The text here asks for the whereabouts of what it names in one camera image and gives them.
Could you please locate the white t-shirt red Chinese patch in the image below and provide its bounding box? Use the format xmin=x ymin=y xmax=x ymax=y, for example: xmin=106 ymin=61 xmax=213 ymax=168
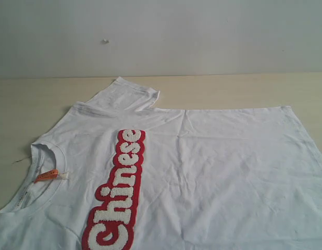
xmin=0 ymin=78 xmax=322 ymax=249

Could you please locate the orange neck tag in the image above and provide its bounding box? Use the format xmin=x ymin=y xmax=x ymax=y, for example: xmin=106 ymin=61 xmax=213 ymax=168
xmin=33 ymin=169 xmax=59 ymax=183

